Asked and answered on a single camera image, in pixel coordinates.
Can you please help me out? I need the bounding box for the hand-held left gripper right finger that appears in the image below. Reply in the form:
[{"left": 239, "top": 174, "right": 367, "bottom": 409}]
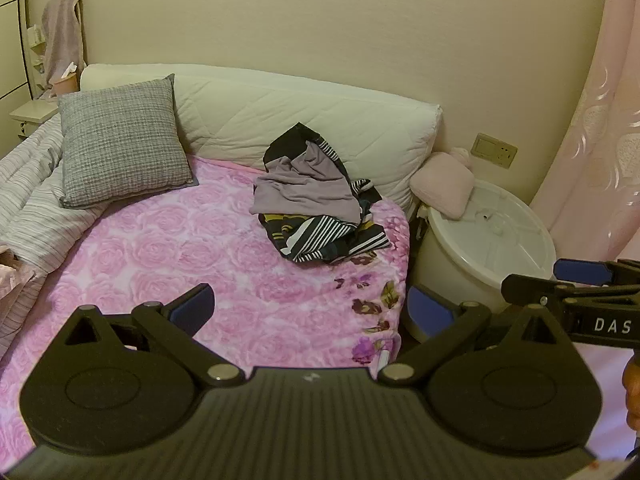
[{"left": 377, "top": 285, "right": 563, "bottom": 388}]

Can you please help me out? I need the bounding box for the small pink cushion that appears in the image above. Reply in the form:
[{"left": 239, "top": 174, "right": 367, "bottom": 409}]
[{"left": 410, "top": 149, "right": 476, "bottom": 221}]

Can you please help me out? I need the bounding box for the person's right hand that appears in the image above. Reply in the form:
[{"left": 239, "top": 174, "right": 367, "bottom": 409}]
[{"left": 621, "top": 360, "right": 640, "bottom": 431}]

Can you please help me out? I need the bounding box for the beige wall socket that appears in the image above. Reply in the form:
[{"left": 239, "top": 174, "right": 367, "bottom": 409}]
[{"left": 471, "top": 132, "right": 519, "bottom": 170}]

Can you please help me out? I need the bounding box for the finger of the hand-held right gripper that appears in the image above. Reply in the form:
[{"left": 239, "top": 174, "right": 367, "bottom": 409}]
[
  {"left": 501, "top": 273, "right": 608, "bottom": 308},
  {"left": 554, "top": 258, "right": 640, "bottom": 288}
]

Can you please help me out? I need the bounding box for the cream nightstand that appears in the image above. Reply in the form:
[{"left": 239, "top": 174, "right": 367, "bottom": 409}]
[{"left": 9, "top": 97, "right": 61, "bottom": 141}]

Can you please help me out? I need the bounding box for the white corner shelf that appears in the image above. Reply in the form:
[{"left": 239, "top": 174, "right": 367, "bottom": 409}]
[{"left": 27, "top": 25, "right": 48, "bottom": 78}]

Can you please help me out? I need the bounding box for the pink curtain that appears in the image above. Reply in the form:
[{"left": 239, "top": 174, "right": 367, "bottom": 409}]
[{"left": 529, "top": 0, "right": 640, "bottom": 281}]

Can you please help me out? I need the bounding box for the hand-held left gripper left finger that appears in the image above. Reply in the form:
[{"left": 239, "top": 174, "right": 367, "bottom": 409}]
[{"left": 62, "top": 282, "right": 246, "bottom": 388}]

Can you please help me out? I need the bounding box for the pink tissue box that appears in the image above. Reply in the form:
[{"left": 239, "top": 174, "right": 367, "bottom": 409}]
[{"left": 52, "top": 62, "right": 82, "bottom": 96}]

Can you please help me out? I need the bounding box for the hanging pink robe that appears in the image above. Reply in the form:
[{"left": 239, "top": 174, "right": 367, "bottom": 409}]
[{"left": 40, "top": 0, "right": 85, "bottom": 88}]

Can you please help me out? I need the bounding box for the white quilted headboard cushion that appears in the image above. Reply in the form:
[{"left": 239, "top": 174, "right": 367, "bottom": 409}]
[{"left": 80, "top": 63, "right": 443, "bottom": 216}]

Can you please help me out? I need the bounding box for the cream sliding wardrobe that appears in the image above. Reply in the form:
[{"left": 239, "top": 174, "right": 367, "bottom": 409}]
[{"left": 0, "top": 0, "right": 36, "bottom": 106}]

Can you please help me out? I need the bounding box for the grey woven pillow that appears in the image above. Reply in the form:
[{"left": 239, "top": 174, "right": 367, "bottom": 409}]
[{"left": 57, "top": 74, "right": 199, "bottom": 209}]

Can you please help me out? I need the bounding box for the white round lidded bin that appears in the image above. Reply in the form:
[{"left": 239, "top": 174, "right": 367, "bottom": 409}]
[{"left": 412, "top": 178, "right": 557, "bottom": 346}]

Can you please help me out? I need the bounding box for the striped duvet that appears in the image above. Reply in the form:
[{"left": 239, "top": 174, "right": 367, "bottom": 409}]
[{"left": 0, "top": 114, "right": 103, "bottom": 356}]

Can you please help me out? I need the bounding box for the mauve garment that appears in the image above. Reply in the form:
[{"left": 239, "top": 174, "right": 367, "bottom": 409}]
[{"left": 252, "top": 141, "right": 362, "bottom": 224}]

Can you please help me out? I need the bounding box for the black striped patterned garment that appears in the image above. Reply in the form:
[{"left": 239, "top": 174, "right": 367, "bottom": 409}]
[{"left": 257, "top": 121, "right": 392, "bottom": 264}]

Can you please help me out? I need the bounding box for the pink floral blanket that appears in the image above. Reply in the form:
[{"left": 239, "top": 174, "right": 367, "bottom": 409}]
[{"left": 0, "top": 155, "right": 411, "bottom": 466}]

